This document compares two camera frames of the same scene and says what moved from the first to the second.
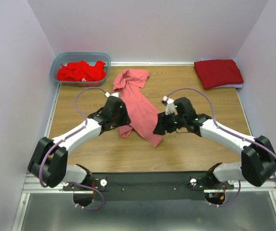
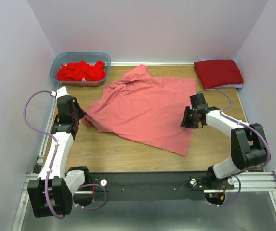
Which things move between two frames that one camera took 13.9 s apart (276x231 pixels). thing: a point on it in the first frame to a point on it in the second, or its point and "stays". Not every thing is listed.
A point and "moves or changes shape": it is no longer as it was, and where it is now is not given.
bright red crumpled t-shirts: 80,70 stays
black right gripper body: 172,121 to 189,118
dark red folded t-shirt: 216,72 stays
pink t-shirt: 139,108 moves or changes shape
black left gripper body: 122,119 to 79,112
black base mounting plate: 147,186 stays
